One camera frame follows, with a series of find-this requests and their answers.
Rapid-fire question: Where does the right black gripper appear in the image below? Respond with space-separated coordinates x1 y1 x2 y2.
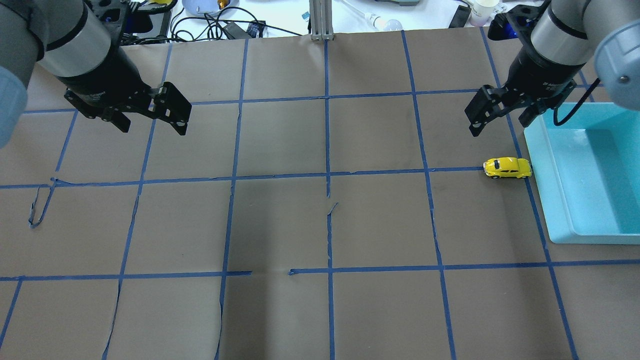
464 48 577 137

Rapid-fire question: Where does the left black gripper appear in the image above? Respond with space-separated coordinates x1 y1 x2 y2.
62 47 192 136

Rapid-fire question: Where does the yellow beetle toy car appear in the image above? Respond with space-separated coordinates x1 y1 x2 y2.
482 157 533 179

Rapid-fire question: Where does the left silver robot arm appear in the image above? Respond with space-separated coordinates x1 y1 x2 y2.
0 0 192 146

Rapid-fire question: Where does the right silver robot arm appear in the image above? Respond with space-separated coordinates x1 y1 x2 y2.
464 0 640 137

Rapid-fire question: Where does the black power adapter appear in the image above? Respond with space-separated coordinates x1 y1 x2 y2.
125 0 175 38

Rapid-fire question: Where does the teal plastic bin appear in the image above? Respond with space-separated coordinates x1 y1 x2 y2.
524 102 640 245

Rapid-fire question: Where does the white purple cup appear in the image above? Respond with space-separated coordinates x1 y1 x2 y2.
469 0 501 27

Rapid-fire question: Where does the blue plate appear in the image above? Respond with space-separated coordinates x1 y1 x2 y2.
182 0 239 16

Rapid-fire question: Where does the light bulb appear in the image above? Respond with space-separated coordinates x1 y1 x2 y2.
342 0 403 32

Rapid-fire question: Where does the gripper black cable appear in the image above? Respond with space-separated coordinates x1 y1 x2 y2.
553 82 601 127

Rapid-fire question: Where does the aluminium frame post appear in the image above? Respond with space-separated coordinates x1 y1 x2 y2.
308 0 335 41

